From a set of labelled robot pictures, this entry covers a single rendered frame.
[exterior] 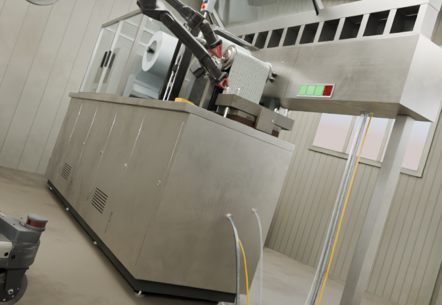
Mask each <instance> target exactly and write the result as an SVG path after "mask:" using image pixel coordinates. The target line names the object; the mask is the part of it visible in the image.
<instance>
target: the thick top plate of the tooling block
mask: <svg viewBox="0 0 442 305"><path fill-rule="evenodd" d="M215 105H218V106H221V107H222V108H226V107H230V108H231V109H239V110H242V111H243V112H246V113H249V114H251V115H253V116H256V117H258V113H259V110H260V108H265V109H267V110H269V111H272V112H274V111H273V110H270V109H268V108H266V107H263V106H261V105H258V104H256V103H254V102H252V101H250V100H247V99H245V98H243V97H240V96H239V95H236V94H223V93H219V94H218V97H217V100H216V103H215ZM274 113H276V114H278V115H277V117H276V121H275V125H277V126H279V127H282V129H283V130H288V131H291V130H292V128H293V124H294V120H293V119H290V118H288V117H287V116H284V115H282V114H279V113H277V112H274Z"/></svg>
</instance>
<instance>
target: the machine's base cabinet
mask: <svg viewBox="0 0 442 305"><path fill-rule="evenodd" d="M292 154H293V153H292V152H290V151H287V150H285V149H282V148H280V147H277V146H275V145H272V144H269V143H267V142H264V141H261V140H259V139H256V138H254V137H251V136H249V135H246V134H244V133H241V132H238V131H236V130H233V129H230V128H227V127H226V126H222V125H220V124H217V123H215V122H212V121H210V120H207V119H204V118H202V117H200V116H196V115H194V114H192V113H187V112H178V111H173V110H163V109H157V108H148V107H143V106H134V105H123V104H118V103H109V102H103V101H94V100H89V99H79V98H73V97H71V100H70V103H69V106H68V108H67V111H66V114H65V117H64V120H63V122H62V126H61V129H60V132H59V135H58V137H57V140H56V143H55V146H54V149H53V152H52V154H51V157H50V159H49V163H48V165H47V169H46V171H45V176H46V177H47V178H48V182H47V183H48V185H49V186H50V187H49V189H51V190H54V192H55V193H56V194H57V196H58V197H59V198H60V199H61V200H62V201H63V202H64V204H65V205H66V207H65V209H66V210H69V211H71V213H73V215H74V216H75V217H76V219H77V220H78V221H79V222H80V223H81V224H82V226H83V227H84V228H85V229H86V231H87V232H88V233H89V234H90V235H91V237H92V238H93V239H94V240H93V242H92V243H93V244H95V245H99V246H100V247H101V249H102V250H103V251H104V253H105V254H106V255H107V256H108V257H109V258H110V260H111V261H112V262H113V263H114V265H115V266H116V267H117V268H118V269H119V270H120V272H121V273H122V274H123V276H124V277H125V278H126V279H127V280H128V281H129V283H130V284H131V285H132V287H133V288H134V289H135V290H134V292H133V294H134V295H135V296H138V297H140V298H145V297H146V293H145V292H144V291H146V292H151V293H161V294H171V295H176V296H185V297H191V298H200V299H206V300H213V301H214V302H213V303H214V305H225V304H224V303H223V302H230V303H234V302H235V298H236V253H235V237H234V236H233V235H234V233H233V227H232V224H231V222H230V221H229V220H228V219H227V218H226V216H227V215H228V214H231V215H232V216H233V218H232V219H233V220H234V222H235V226H236V229H237V234H238V235H239V237H238V238H239V240H240V241H241V244H242V247H243V250H244V253H245V260H246V266H247V278H248V286H249V290H250V288H251V284H252V282H253V277H254V275H255V272H256V269H257V265H258V261H259V259H260V230H259V225H258V220H257V217H256V215H255V213H253V212H252V209H253V208H255V209H257V214H258V216H259V219H260V224H261V228H262V248H263V246H264V242H265V240H266V236H267V234H268V230H269V227H270V224H271V221H272V217H273V215H274V211H275V209H276V205H277V202H278V199H279V196H280V192H281V189H282V186H283V182H284V179H285V176H286V173H287V169H288V167H289V163H290V161H291V157H292Z"/></svg>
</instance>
